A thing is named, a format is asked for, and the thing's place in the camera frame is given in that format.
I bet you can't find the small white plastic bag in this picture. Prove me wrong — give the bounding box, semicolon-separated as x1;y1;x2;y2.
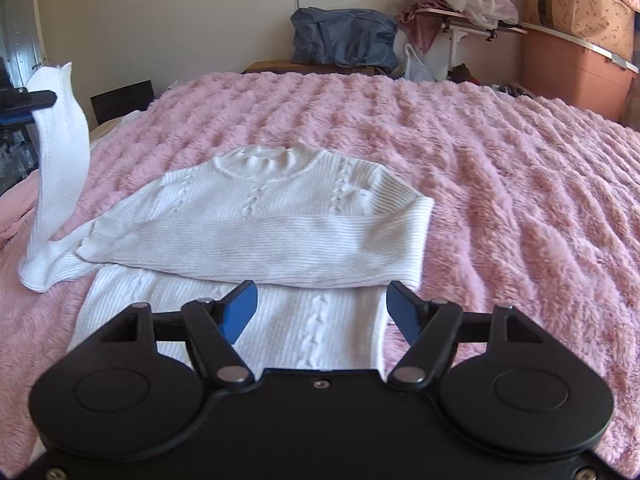
402;42;442;83

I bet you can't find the pink storage box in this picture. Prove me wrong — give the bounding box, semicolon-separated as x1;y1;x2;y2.
519;22;640;126

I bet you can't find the white ribbed knit sweater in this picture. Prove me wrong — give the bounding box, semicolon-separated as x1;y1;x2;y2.
19;61;435;373

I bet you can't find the beige patterned storage bag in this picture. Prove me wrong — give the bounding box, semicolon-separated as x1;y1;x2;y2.
527;0;636;61

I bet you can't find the pink clothes pile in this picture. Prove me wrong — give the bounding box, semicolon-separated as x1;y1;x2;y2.
395;0;453;57

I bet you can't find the white folding table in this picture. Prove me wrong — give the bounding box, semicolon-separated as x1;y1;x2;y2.
415;7;529;81

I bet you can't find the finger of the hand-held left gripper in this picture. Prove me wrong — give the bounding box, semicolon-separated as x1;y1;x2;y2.
0;88;57;110

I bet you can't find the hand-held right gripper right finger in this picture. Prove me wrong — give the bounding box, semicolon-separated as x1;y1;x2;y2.
386;280;546;390

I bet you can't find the pink fluffy blanket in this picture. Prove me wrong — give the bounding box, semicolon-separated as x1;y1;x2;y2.
0;71;640;480

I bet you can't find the black chair back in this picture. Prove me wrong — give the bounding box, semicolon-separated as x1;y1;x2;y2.
90;80;154;124

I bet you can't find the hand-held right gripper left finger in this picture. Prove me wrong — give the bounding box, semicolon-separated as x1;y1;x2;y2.
100;280;259;392

